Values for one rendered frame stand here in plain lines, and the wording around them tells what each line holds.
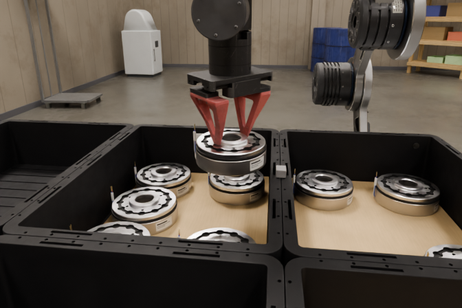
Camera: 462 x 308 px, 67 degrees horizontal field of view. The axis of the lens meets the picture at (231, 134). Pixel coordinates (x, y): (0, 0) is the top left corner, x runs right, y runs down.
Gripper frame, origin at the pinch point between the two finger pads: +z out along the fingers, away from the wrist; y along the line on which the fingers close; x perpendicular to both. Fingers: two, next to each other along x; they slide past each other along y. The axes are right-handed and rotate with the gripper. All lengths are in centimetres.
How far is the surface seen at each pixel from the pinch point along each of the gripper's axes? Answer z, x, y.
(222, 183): 12.6, 7.3, 3.2
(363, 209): 15.6, -10.1, 20.6
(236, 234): 11.8, -6.5, -3.9
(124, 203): 11.7, 10.4, -13.7
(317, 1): -8, 522, 619
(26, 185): 15.5, 34.7, -25.1
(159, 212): 11.7, 4.8, -10.2
